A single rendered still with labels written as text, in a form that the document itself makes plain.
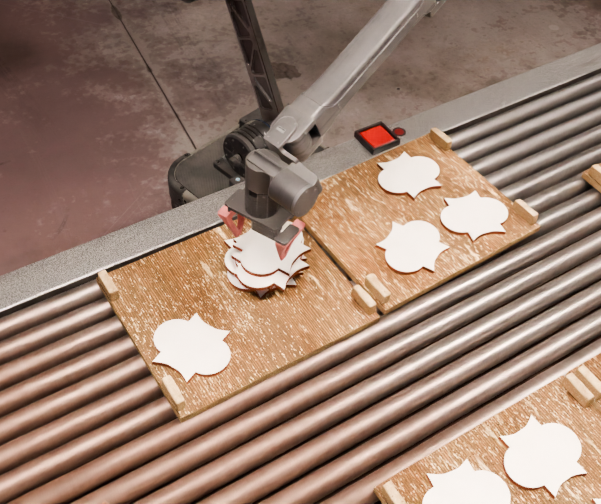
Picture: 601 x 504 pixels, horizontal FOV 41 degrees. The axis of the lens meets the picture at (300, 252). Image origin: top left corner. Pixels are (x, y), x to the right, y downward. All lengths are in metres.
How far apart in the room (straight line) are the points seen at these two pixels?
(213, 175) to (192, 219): 1.09
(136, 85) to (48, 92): 0.37
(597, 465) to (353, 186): 0.73
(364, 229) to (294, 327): 0.29
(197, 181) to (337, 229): 1.17
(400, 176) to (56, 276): 0.74
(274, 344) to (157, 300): 0.24
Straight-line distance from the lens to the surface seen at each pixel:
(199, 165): 2.77
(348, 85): 1.32
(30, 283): 1.59
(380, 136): 1.84
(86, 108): 3.45
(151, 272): 1.54
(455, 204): 1.69
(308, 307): 1.48
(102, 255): 1.61
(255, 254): 1.48
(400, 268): 1.55
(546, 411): 1.44
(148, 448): 1.35
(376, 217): 1.64
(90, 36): 3.88
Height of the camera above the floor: 2.10
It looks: 48 degrees down
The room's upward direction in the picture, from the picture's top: 4 degrees clockwise
